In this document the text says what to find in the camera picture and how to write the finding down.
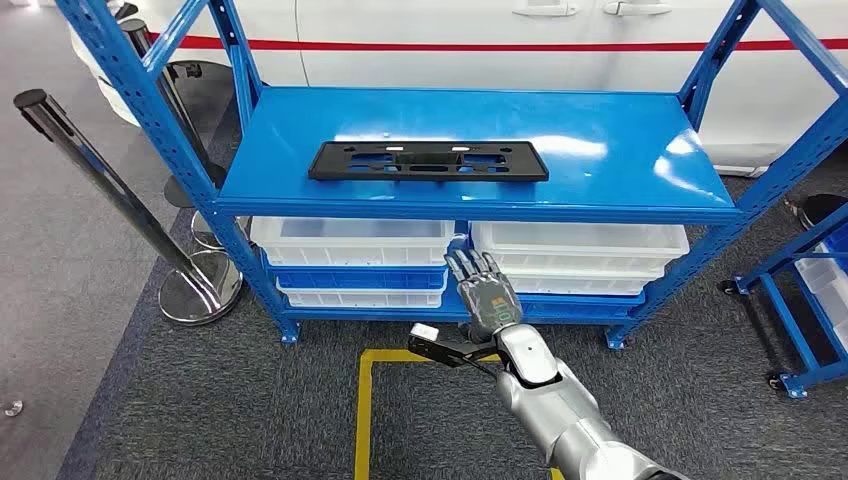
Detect black plastic panel part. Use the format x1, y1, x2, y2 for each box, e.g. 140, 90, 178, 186
307, 140, 550, 183

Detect blue wheeled shelf rack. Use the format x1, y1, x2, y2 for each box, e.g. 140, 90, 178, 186
722, 198, 848, 400

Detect white car door handle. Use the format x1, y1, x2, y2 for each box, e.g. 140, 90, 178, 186
602, 0, 674, 17
513, 0, 579, 18

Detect black curved plastic parts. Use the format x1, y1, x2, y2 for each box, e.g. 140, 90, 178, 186
786, 193, 848, 231

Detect white car red stripe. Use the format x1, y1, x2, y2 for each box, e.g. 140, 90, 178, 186
69, 0, 848, 178

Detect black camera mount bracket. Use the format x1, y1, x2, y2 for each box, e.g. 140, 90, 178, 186
407, 334, 506, 380

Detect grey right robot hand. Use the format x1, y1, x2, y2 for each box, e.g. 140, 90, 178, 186
443, 248, 525, 342

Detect blue metal shelf rack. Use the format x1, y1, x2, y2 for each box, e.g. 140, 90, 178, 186
56, 0, 848, 351

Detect black round stanchion base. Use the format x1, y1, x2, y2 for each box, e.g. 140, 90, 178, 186
163, 175, 228, 211

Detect chrome stanchion post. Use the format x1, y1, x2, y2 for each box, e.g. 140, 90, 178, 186
119, 18, 253, 252
13, 88, 244, 327

